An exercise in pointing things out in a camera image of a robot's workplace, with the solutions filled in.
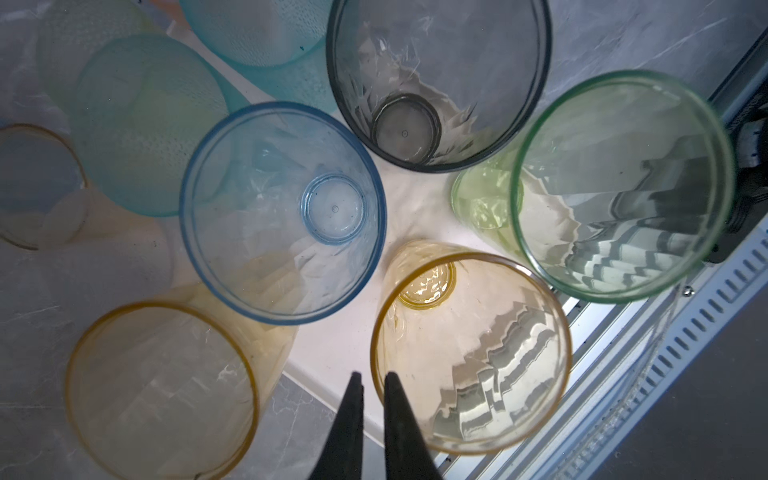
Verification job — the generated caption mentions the teal glass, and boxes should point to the teal glass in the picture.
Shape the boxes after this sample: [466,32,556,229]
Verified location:
[70,34,248,217]
[180,0,337,114]

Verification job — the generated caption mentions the tall yellow glass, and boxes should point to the tall yellow glass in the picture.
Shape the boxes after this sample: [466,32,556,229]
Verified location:
[370,240,572,455]
[65,284,297,479]

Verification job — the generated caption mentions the tall green glass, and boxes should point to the tall green glass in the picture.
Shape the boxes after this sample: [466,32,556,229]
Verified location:
[450,70,737,303]

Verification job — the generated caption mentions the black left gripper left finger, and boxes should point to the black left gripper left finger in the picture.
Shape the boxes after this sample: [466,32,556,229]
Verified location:
[308,372,364,480]

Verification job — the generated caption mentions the small yellow glass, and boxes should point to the small yellow glass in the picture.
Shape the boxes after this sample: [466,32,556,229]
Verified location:
[1,123,89,251]

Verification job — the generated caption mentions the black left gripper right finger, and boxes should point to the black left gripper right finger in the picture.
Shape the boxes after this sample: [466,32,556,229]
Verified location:
[384,372,442,480]

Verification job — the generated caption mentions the tall blue glass front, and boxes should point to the tall blue glass front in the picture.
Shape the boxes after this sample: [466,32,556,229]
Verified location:
[179,101,387,326]

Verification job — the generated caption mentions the tall yellow glass front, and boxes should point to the tall yellow glass front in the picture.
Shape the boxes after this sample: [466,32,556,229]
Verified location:
[65,284,297,479]

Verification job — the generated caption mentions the small green glass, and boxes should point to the small green glass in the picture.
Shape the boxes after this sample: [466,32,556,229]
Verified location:
[36,0,161,113]

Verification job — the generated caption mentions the tall dark grey glass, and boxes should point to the tall dark grey glass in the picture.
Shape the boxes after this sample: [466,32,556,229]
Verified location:
[326,0,553,173]

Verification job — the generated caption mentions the teal glass front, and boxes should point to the teal glass front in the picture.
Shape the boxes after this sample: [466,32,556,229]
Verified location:
[70,34,248,217]

